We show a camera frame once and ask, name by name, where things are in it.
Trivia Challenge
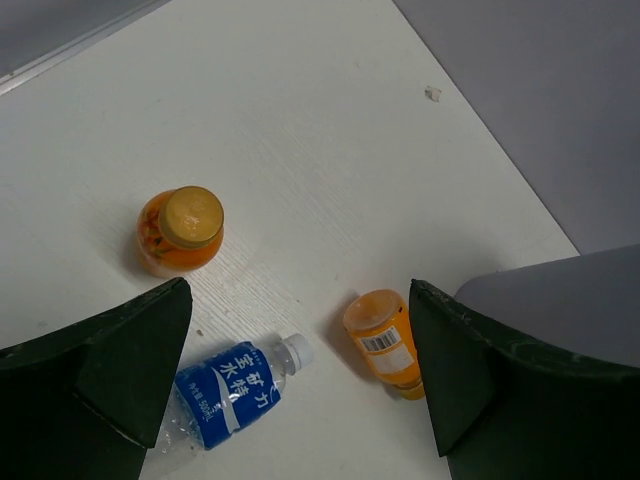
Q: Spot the blue label water bottle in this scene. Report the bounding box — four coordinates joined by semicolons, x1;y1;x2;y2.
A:
140;334;313;479

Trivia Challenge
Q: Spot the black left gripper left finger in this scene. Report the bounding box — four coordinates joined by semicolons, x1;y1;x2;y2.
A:
1;277;193;479

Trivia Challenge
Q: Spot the orange juice bottle gold cap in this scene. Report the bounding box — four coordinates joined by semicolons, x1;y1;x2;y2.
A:
136;186;225;278

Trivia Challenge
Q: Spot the white plastic bin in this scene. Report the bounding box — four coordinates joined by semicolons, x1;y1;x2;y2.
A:
455;245;640;367

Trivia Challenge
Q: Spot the orange juice bottle lying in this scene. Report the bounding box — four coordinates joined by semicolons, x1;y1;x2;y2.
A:
342;289;425;401

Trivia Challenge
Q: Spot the small white paper scrap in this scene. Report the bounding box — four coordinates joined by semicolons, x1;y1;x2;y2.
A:
424;86;442;103

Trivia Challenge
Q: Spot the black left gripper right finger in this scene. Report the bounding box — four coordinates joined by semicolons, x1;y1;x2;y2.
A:
409;280;639;479

